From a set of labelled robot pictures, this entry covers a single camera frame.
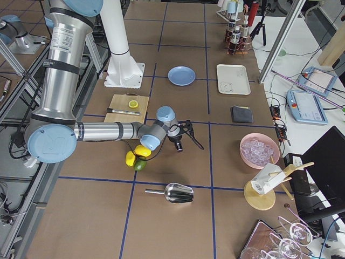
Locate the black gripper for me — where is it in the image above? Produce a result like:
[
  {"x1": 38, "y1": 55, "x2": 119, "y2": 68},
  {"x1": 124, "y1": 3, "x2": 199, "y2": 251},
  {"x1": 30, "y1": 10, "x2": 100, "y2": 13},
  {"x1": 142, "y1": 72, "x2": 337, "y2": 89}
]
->
[{"x1": 167, "y1": 124, "x2": 183, "y2": 152}]

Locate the blue plastic plate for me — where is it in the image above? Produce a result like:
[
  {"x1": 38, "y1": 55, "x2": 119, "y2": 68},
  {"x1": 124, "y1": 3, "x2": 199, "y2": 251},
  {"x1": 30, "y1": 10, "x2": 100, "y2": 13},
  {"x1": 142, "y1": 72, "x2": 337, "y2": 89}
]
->
[{"x1": 168, "y1": 66, "x2": 196, "y2": 86}]

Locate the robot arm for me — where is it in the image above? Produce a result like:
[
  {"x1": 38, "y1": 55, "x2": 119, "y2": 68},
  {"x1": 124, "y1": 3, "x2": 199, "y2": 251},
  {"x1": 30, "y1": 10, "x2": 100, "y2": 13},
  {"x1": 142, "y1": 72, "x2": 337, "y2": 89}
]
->
[{"x1": 25, "y1": 1, "x2": 183, "y2": 163}]

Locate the yellow lemon large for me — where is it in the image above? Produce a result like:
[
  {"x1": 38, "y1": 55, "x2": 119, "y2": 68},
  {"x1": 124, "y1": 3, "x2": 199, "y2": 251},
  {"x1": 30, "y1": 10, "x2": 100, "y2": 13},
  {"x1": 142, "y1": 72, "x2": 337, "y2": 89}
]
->
[{"x1": 134, "y1": 145, "x2": 151, "y2": 158}]

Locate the metal ice scoop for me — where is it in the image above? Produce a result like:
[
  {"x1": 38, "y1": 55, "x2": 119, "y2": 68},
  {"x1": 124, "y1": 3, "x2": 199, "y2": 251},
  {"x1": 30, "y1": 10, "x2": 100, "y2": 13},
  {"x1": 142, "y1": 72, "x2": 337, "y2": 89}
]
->
[{"x1": 145, "y1": 183, "x2": 194, "y2": 204}]

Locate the yellow lemon small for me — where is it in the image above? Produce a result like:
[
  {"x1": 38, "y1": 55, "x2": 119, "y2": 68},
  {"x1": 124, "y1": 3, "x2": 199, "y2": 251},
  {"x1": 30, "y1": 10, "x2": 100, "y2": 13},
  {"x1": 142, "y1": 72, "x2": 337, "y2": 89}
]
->
[{"x1": 125, "y1": 151, "x2": 136, "y2": 167}]

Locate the half lemon slice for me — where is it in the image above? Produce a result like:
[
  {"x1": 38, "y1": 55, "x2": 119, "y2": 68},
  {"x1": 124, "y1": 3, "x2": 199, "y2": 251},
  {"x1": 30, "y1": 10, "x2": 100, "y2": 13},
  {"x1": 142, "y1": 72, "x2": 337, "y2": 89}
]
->
[{"x1": 128, "y1": 100, "x2": 139, "y2": 108}]

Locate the pink bowl with ice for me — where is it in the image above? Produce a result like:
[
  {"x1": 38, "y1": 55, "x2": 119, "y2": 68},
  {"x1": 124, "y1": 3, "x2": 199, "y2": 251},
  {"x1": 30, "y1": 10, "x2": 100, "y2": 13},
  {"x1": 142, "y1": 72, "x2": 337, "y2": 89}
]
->
[{"x1": 239, "y1": 133, "x2": 280, "y2": 169}]

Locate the wooden cutting board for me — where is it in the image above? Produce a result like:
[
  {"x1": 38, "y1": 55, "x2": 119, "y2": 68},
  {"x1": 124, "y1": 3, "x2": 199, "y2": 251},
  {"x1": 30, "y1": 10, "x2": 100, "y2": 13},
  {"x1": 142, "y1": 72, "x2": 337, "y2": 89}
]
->
[{"x1": 104, "y1": 94, "x2": 149, "y2": 124}]

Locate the cream bear tray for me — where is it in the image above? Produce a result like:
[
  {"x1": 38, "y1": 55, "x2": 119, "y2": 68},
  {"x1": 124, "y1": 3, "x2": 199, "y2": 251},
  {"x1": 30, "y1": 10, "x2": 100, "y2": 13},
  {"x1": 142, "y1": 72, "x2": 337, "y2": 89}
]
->
[{"x1": 216, "y1": 64, "x2": 251, "y2": 96}]

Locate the white paper carton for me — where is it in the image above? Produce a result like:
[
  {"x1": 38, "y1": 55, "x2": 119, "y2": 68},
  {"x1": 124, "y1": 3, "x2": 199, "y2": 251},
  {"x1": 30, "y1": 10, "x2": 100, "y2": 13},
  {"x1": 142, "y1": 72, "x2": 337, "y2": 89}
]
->
[{"x1": 251, "y1": 163, "x2": 286, "y2": 195}]

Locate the wooden paper towel stand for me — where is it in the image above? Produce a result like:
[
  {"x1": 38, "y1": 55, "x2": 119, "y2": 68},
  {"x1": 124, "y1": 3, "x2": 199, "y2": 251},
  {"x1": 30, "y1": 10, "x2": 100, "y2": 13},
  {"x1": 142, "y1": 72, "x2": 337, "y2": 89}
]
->
[{"x1": 244, "y1": 162, "x2": 314, "y2": 210}]

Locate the tea bottle middle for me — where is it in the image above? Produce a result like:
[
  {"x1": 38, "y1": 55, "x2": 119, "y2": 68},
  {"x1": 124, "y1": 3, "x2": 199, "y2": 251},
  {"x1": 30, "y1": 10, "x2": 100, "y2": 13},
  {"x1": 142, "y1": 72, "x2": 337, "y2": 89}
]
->
[{"x1": 231, "y1": 26, "x2": 240, "y2": 51}]

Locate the tea bottle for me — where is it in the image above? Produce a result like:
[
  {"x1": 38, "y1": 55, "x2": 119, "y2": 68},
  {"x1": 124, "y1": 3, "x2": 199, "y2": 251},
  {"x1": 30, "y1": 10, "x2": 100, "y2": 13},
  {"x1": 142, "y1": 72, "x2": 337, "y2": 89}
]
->
[
  {"x1": 227, "y1": 19, "x2": 236, "y2": 38},
  {"x1": 231, "y1": 26, "x2": 240, "y2": 51},
  {"x1": 240, "y1": 16, "x2": 249, "y2": 37}
]

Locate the blue teach pendant near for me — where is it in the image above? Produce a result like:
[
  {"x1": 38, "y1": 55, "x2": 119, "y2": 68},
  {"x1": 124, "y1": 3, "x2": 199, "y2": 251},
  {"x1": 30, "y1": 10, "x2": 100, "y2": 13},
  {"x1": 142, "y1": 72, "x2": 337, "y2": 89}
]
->
[{"x1": 286, "y1": 90, "x2": 328, "y2": 125}]

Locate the blue teach pendant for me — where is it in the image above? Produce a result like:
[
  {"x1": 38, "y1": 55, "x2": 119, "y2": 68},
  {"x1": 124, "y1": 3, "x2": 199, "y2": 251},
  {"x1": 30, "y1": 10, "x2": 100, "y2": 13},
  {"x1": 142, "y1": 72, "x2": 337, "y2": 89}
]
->
[
  {"x1": 297, "y1": 66, "x2": 337, "y2": 97},
  {"x1": 286, "y1": 90, "x2": 328, "y2": 125}
]

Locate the tea bottle front left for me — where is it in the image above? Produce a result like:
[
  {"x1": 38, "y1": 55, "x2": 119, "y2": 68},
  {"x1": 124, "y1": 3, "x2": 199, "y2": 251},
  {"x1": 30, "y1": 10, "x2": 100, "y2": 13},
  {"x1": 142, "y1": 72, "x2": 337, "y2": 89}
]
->
[{"x1": 227, "y1": 19, "x2": 236, "y2": 38}]

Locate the tea bottle right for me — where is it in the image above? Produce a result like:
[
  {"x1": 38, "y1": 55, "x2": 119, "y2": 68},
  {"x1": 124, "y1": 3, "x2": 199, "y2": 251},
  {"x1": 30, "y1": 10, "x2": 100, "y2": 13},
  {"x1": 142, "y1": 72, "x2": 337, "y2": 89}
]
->
[{"x1": 240, "y1": 16, "x2": 249, "y2": 37}]

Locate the green bowl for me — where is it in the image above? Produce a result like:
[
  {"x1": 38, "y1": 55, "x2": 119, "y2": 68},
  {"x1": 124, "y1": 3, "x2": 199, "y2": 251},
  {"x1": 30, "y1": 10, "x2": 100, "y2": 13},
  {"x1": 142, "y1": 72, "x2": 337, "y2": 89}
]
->
[{"x1": 276, "y1": 49, "x2": 287, "y2": 60}]

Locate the black monitor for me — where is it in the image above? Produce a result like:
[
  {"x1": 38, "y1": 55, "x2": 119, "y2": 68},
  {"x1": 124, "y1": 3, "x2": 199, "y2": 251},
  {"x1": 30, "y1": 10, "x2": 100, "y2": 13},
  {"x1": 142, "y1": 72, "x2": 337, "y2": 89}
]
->
[{"x1": 292, "y1": 125, "x2": 345, "y2": 224}]

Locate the wine glass far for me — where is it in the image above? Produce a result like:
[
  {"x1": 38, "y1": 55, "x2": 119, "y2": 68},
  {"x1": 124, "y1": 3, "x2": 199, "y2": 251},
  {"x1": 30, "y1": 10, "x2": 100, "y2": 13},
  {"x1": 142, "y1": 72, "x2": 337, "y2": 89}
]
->
[{"x1": 278, "y1": 216, "x2": 320, "y2": 247}]

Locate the wine glass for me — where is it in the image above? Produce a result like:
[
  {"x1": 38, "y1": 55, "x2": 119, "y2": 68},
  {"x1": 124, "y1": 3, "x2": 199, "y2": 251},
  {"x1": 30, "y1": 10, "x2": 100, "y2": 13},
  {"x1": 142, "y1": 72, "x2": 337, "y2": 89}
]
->
[
  {"x1": 278, "y1": 216, "x2": 320, "y2": 247},
  {"x1": 268, "y1": 232, "x2": 312, "y2": 258}
]

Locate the wine glass near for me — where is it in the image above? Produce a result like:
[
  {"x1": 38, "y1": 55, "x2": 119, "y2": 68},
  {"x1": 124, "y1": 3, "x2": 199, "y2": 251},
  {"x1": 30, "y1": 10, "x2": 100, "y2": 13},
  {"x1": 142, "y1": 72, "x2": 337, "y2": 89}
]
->
[{"x1": 268, "y1": 232, "x2": 312, "y2": 258}]

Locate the blue teach pendant far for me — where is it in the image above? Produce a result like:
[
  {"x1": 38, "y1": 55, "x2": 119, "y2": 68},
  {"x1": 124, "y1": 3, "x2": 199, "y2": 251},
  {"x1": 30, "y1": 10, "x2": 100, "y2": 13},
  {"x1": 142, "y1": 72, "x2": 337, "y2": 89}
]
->
[{"x1": 297, "y1": 66, "x2": 337, "y2": 97}]

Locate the red cylinder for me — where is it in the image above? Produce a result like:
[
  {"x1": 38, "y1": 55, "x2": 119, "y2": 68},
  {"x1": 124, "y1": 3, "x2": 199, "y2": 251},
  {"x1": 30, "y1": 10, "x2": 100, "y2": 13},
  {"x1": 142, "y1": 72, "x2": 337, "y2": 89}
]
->
[{"x1": 247, "y1": 1, "x2": 259, "y2": 27}]

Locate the steel knife handle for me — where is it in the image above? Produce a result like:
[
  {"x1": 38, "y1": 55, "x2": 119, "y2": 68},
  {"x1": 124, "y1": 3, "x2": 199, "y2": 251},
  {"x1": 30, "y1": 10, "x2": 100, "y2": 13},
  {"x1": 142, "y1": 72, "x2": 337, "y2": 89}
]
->
[{"x1": 107, "y1": 108, "x2": 141, "y2": 116}]

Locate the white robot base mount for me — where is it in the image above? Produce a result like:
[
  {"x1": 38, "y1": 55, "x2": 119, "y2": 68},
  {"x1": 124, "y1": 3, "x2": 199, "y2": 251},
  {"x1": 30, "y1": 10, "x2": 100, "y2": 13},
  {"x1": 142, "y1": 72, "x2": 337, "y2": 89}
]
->
[{"x1": 100, "y1": 0, "x2": 145, "y2": 88}]

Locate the copper wire bottle rack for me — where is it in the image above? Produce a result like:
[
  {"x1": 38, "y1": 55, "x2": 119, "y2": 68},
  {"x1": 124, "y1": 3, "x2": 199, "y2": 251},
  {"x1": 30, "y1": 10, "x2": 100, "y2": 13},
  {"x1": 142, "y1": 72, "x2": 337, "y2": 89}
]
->
[{"x1": 225, "y1": 25, "x2": 252, "y2": 54}]

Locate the white wire cup rack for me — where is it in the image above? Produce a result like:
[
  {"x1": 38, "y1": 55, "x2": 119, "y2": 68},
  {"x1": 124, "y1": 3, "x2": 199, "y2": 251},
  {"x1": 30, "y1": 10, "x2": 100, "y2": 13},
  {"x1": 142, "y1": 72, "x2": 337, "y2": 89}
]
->
[{"x1": 216, "y1": 0, "x2": 244, "y2": 22}]

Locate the black camera tripod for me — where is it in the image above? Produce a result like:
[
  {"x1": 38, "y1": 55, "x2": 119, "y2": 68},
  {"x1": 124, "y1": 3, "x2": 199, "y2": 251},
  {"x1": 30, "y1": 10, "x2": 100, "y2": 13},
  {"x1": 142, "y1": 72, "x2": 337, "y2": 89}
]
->
[{"x1": 250, "y1": 4, "x2": 271, "y2": 46}]

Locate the aluminium frame post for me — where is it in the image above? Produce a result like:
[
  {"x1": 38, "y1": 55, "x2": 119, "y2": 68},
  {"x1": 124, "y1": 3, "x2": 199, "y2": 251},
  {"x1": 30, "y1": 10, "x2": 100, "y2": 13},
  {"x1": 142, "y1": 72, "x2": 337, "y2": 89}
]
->
[{"x1": 258, "y1": 0, "x2": 306, "y2": 84}]

